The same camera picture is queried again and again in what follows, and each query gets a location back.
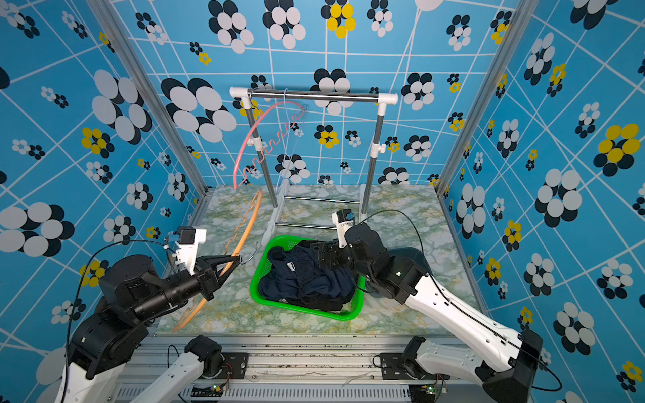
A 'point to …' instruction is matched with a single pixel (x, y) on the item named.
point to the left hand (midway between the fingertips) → (242, 256)
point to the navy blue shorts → (297, 270)
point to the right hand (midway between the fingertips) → (325, 243)
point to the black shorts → (313, 301)
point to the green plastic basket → (347, 312)
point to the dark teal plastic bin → (411, 254)
